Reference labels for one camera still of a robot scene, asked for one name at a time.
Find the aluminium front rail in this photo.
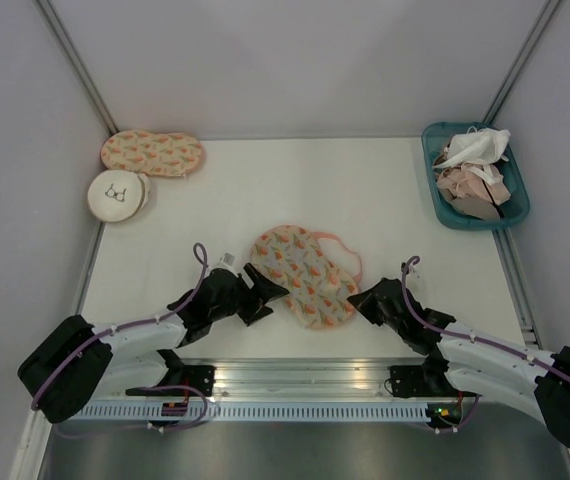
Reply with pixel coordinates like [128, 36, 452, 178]
[34, 357, 570, 401]

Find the teal plastic basket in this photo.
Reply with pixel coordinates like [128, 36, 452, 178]
[421, 122, 530, 231]

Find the white bra in basket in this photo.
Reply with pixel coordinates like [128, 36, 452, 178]
[434, 128, 511, 169]

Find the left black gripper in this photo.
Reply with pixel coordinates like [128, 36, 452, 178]
[210, 263, 288, 326]

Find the white slotted cable duct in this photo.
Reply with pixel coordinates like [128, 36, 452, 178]
[72, 399, 429, 423]

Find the floral mesh laundry bag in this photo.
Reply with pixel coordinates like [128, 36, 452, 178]
[250, 225, 363, 331]

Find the left aluminium frame post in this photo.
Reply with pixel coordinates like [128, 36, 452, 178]
[32, 0, 119, 135]

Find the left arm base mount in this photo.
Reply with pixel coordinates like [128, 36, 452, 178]
[125, 365, 216, 397]

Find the aluminium frame post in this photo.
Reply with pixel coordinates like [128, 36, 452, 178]
[32, 0, 119, 135]
[482, 0, 565, 124]

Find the pink bra in basket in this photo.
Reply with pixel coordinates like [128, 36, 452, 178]
[436, 165, 511, 206]

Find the right aluminium frame post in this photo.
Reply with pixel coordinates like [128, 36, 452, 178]
[482, 0, 565, 124]

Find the taupe bra in basket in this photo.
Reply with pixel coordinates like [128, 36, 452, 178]
[450, 197, 501, 222]

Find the round cream laundry bag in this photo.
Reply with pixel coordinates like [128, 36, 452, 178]
[87, 170, 151, 223]

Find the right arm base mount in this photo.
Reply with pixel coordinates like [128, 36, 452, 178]
[386, 365, 451, 399]

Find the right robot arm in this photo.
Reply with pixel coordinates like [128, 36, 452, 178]
[348, 278, 570, 449]

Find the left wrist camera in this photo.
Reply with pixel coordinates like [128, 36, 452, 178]
[216, 253, 237, 275]

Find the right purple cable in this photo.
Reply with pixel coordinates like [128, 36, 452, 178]
[399, 255, 570, 436]

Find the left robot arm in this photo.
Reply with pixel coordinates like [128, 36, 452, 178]
[17, 264, 289, 424]

